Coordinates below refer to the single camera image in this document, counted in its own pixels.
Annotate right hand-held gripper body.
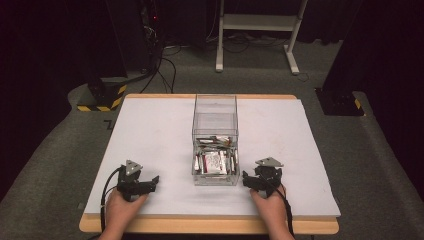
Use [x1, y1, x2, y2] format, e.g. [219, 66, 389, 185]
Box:
[252, 157, 285, 198]

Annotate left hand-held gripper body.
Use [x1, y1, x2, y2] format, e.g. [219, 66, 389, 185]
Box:
[116, 159, 153, 203]

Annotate person's left hand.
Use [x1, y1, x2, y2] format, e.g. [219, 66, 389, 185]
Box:
[105, 189, 150, 232]

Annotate person's right hand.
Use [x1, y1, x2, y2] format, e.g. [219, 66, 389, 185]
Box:
[249, 184, 289, 232]

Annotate pile of silver foil packets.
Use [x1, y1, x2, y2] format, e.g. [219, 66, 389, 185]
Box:
[193, 134, 239, 176]

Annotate white foam board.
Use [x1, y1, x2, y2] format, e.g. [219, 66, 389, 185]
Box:
[83, 97, 342, 220]

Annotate wooden table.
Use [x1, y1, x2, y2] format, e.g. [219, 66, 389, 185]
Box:
[78, 93, 341, 236]

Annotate clear plastic box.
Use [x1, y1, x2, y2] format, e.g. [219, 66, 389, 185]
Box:
[191, 93, 241, 187]

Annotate black yellow striped stand base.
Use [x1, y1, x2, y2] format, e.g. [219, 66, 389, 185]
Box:
[76, 77, 128, 113]

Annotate black square stand base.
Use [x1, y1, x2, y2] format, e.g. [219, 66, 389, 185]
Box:
[314, 86, 366, 117]

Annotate dark curtain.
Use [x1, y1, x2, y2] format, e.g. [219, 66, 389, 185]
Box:
[0, 0, 128, 203]
[320, 0, 424, 193]

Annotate black computer tower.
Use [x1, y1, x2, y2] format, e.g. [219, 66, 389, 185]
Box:
[137, 0, 165, 72]

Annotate white metal stand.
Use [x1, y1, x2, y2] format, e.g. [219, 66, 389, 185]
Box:
[215, 0, 309, 76]

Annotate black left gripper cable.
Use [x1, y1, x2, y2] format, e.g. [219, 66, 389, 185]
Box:
[99, 166, 123, 233]

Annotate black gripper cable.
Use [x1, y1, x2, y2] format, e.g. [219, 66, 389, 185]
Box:
[261, 175, 296, 239]
[99, 166, 123, 233]

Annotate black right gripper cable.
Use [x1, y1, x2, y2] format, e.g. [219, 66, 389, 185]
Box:
[261, 175, 296, 239]

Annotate black floor cable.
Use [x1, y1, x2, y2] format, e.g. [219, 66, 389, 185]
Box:
[139, 46, 178, 95]

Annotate bundle of floor cables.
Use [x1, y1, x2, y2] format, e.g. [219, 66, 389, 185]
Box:
[205, 30, 289, 55]

